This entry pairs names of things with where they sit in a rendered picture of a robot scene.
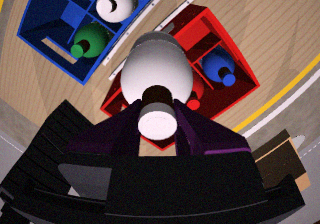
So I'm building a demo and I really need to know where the blue plastic crate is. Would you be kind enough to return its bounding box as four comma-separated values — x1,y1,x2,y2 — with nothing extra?
17,0,151,86

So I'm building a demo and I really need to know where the blue bottle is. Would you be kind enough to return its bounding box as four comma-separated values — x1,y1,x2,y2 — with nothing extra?
199,44,235,86

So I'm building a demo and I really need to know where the dark red crate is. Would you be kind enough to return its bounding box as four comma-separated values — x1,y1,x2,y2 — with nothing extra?
100,4,260,151

